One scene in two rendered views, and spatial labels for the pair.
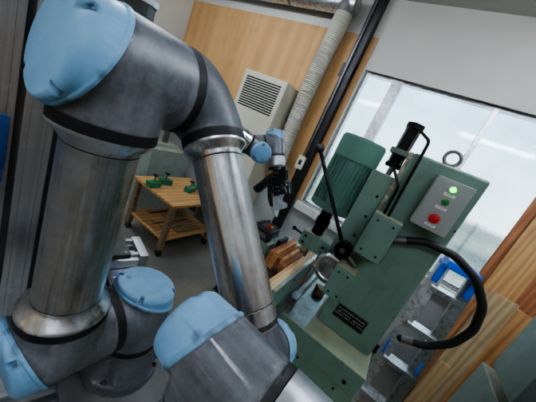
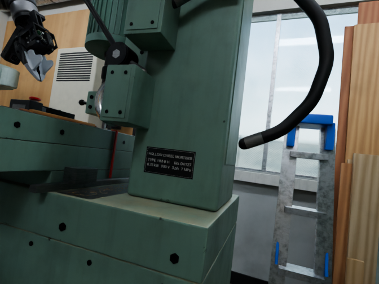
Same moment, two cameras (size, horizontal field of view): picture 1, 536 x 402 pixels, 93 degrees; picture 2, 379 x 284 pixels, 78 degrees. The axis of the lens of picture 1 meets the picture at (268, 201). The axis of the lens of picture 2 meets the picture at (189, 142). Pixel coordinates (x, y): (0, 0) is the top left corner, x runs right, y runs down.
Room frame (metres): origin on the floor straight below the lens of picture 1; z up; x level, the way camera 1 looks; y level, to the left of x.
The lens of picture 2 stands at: (0.31, -0.45, 0.91)
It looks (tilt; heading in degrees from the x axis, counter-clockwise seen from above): 4 degrees up; 355
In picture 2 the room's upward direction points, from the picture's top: 7 degrees clockwise
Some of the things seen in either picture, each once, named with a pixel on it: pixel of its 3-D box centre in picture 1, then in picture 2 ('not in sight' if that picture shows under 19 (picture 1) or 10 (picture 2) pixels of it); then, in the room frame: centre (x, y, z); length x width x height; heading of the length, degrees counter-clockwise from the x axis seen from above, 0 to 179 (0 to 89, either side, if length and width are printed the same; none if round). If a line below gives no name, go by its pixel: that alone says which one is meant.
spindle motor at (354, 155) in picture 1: (346, 175); (121, 8); (1.05, -0.25, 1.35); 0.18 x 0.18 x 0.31
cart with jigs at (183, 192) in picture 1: (175, 208); not in sight; (2.26, 0.79, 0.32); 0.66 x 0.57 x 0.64; 154
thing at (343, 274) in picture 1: (340, 280); (128, 98); (0.84, -0.36, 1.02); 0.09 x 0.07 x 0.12; 156
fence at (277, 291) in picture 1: (304, 269); (96, 137); (0.98, -0.26, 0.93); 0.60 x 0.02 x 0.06; 156
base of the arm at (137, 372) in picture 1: (127, 345); not in sight; (0.42, 0.15, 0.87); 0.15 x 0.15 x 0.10
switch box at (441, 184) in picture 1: (440, 206); not in sight; (0.79, -0.49, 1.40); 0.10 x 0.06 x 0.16; 66
